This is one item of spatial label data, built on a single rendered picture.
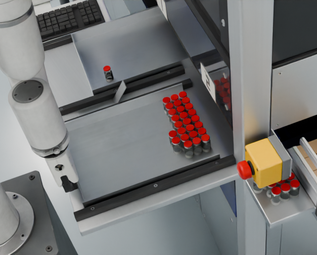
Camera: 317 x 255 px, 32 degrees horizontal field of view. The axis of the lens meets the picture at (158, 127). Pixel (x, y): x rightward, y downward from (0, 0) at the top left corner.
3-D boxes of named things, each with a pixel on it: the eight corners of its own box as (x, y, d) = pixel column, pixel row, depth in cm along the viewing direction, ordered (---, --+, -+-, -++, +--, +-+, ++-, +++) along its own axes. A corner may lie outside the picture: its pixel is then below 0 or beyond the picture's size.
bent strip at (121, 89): (127, 94, 153) (123, 79, 149) (130, 102, 151) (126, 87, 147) (78, 112, 151) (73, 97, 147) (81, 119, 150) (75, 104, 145)
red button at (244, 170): (251, 164, 121) (251, 153, 118) (259, 178, 119) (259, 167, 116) (234, 170, 121) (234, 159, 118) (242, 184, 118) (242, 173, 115)
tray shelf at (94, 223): (172, 4, 179) (171, 0, 178) (271, 166, 134) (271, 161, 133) (28, 51, 173) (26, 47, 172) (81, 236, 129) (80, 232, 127)
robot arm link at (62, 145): (71, 143, 115) (75, 152, 117) (61, 114, 120) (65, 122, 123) (32, 157, 114) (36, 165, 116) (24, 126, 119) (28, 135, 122)
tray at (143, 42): (177, 8, 174) (176, -1, 172) (209, 60, 158) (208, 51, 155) (73, 42, 170) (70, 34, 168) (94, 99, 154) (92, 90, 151)
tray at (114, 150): (183, 91, 151) (181, 82, 149) (220, 162, 135) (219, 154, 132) (62, 132, 147) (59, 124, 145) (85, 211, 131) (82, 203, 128)
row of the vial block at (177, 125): (171, 107, 148) (169, 95, 144) (195, 157, 136) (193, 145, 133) (163, 110, 148) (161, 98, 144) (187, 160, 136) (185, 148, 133)
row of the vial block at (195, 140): (178, 104, 148) (177, 92, 145) (204, 154, 137) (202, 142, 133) (171, 107, 148) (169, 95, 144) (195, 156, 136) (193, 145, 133)
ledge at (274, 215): (298, 164, 134) (299, 159, 132) (326, 206, 125) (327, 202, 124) (244, 184, 132) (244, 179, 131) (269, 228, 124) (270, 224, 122)
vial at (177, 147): (180, 146, 139) (178, 135, 136) (183, 153, 138) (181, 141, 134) (172, 149, 139) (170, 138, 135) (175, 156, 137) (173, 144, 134)
